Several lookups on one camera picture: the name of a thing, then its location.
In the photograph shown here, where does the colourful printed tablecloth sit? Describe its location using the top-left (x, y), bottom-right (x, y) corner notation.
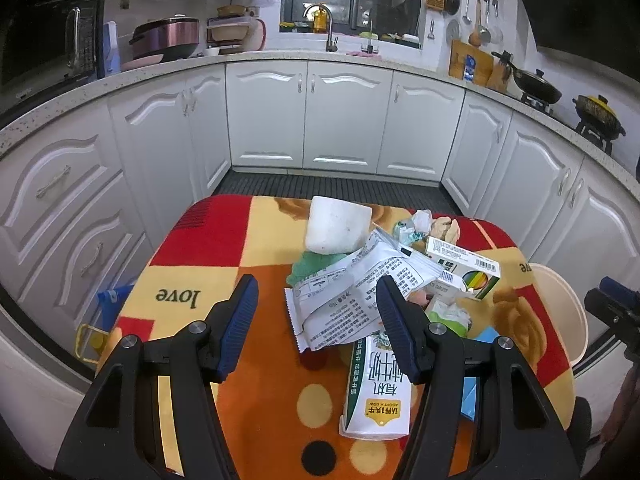
top-left (107, 194), bottom-right (576, 480)

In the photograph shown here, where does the white foam block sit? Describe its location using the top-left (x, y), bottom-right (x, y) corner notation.
top-left (305, 196), bottom-right (373, 255)

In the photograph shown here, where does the green white milk carton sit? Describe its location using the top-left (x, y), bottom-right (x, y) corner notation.
top-left (339, 332), bottom-right (413, 441)

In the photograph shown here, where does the pale green crumpled bag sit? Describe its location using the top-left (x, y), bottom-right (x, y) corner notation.
top-left (427, 300), bottom-right (473, 336)

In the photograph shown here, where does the person's right forearm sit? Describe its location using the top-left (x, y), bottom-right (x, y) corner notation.
top-left (600, 362), bottom-right (640, 443)

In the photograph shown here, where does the row of white cabinet doors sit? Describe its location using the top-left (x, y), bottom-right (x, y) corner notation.
top-left (0, 57), bottom-right (640, 411)

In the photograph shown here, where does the wooden knife block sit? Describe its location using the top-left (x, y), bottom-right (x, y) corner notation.
top-left (487, 51), bottom-right (516, 93)

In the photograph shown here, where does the stack of food containers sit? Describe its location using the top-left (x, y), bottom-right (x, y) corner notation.
top-left (206, 5), bottom-right (253, 54)

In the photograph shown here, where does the green white crumpled wrapper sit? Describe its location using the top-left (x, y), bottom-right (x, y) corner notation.
top-left (392, 219), bottom-right (426, 246)

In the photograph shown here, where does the black wok with lid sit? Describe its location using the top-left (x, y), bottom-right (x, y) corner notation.
top-left (492, 52), bottom-right (563, 103)

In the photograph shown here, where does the white printed foil packet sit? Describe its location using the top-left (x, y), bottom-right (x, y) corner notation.
top-left (285, 227), bottom-right (446, 353)

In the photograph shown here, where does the dark ribbed floor mat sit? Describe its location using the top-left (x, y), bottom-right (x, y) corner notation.
top-left (215, 167), bottom-right (463, 216)

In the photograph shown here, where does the copper electric cooking pot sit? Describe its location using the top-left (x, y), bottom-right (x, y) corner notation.
top-left (129, 16), bottom-right (201, 61)

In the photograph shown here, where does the gas stove burner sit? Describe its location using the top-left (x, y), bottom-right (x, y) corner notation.
top-left (520, 92), bottom-right (616, 156)

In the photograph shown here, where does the brass kitchen faucet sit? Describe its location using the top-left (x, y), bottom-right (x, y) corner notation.
top-left (303, 3), bottom-right (340, 53)

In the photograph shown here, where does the hanging metal skimmer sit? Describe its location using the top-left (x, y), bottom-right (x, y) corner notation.
top-left (482, 0), bottom-right (503, 45)

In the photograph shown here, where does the blue paper sheet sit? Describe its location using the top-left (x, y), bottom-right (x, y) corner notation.
top-left (460, 327), bottom-right (501, 421)

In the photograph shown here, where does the black range hood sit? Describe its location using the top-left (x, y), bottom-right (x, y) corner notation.
top-left (505, 0), bottom-right (640, 96)

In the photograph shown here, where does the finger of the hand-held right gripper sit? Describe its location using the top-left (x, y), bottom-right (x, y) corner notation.
top-left (599, 276), bottom-right (640, 311)
top-left (584, 287), bottom-right (640, 361)

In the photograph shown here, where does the hanging wooden spatula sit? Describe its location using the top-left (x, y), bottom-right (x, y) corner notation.
top-left (469, 0), bottom-right (483, 46)

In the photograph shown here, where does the green fluffy cloth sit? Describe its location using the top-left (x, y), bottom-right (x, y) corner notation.
top-left (287, 252), bottom-right (351, 286)

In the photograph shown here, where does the black microwave oven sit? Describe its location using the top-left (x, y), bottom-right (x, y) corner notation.
top-left (0, 0), bottom-right (108, 106)

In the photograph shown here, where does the white barcode medicine box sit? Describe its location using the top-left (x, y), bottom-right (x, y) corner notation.
top-left (424, 236), bottom-right (502, 302)

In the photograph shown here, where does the beige dried peel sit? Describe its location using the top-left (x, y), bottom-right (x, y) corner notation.
top-left (431, 216), bottom-right (462, 245)

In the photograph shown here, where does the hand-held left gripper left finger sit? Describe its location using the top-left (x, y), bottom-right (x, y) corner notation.
top-left (54, 274), bottom-right (260, 480)

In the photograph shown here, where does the yellow lidded pot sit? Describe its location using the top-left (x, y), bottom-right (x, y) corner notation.
top-left (572, 94), bottom-right (626, 137)

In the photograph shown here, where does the wooden cutting board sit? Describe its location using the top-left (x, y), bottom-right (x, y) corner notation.
top-left (448, 40), bottom-right (496, 86)

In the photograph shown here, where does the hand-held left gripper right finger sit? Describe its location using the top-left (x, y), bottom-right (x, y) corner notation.
top-left (375, 276), bottom-right (581, 480)

